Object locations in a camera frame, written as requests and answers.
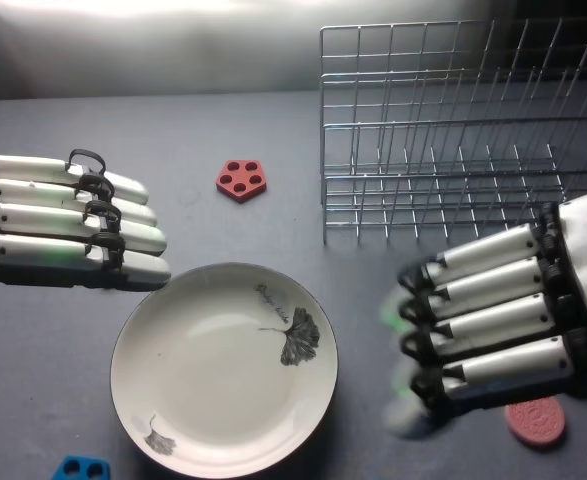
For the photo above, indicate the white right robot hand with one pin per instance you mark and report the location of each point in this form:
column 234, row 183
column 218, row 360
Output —
column 513, row 310

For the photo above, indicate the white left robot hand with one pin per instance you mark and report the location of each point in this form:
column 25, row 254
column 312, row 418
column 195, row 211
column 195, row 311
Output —
column 48, row 220

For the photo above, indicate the white plate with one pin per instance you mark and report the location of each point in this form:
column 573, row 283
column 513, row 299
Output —
column 213, row 360

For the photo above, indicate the pink sandwich cookie toy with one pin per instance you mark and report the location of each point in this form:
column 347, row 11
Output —
column 535, row 425

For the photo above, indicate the grey tablecloth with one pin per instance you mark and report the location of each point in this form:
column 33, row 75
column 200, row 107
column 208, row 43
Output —
column 48, row 375

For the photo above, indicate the white backdrop curtain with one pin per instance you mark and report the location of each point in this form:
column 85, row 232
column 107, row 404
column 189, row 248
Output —
column 123, row 50

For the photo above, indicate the red pentagon block with holes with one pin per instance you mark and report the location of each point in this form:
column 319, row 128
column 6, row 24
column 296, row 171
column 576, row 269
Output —
column 248, row 192

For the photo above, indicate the blue block with holes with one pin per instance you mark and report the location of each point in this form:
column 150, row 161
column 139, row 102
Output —
column 60, row 470

